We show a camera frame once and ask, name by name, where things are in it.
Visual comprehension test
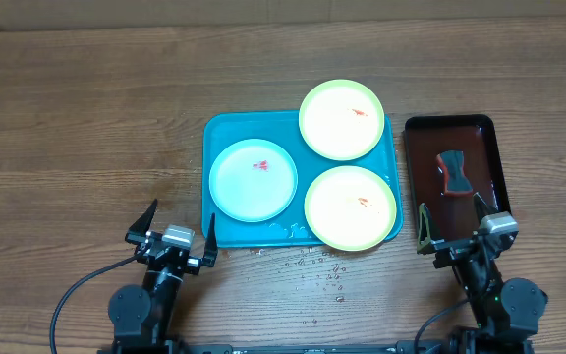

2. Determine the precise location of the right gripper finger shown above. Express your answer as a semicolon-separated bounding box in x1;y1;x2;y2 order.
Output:
473;193;498;219
417;203;444;255

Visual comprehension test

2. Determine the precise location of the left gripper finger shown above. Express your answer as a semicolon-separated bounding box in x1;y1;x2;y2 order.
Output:
128;199;158;235
201;213;218;267

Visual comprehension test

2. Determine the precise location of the red and grey sponge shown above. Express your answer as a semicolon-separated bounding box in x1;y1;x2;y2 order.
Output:
436;150;473;197

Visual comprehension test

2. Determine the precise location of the light blue plate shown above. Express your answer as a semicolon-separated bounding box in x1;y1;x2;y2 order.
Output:
208;139;298;223

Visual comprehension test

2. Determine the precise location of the yellow-green plate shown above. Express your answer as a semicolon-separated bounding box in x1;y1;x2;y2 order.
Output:
299;79;385;161
304;165;397;252

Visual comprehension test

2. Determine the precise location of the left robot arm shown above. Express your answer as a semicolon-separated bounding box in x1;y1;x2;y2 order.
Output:
108;202;218;354

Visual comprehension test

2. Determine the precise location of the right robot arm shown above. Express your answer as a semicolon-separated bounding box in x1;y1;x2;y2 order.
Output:
412;193;548;354

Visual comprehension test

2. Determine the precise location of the black rectangular water tray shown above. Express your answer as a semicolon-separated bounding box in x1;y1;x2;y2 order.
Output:
404;114;511;241

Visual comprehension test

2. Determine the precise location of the teal plastic tray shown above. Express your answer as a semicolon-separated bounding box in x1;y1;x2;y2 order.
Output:
200;109;405;250

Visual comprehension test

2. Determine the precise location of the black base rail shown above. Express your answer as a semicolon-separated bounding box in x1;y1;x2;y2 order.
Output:
97;340;535;354

